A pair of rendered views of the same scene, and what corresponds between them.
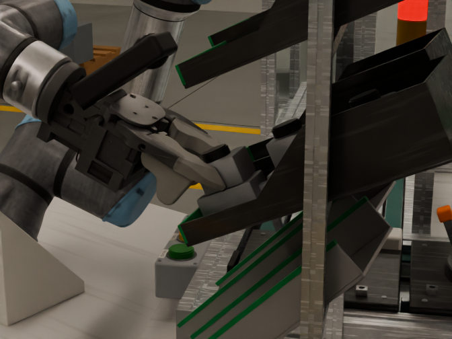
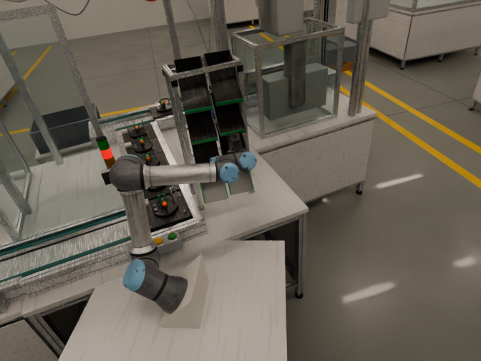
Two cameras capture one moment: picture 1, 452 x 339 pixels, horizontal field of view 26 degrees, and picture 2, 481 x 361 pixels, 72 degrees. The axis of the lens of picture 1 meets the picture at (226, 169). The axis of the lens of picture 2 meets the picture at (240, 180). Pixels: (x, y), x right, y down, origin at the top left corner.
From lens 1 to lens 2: 218 cm
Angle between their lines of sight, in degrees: 101
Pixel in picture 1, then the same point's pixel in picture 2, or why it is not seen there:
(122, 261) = not seen: hidden behind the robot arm
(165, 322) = (184, 250)
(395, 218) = (115, 216)
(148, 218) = (99, 306)
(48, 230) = (126, 330)
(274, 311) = not seen: hidden behind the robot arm
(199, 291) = (191, 223)
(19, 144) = (154, 273)
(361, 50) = not seen: outside the picture
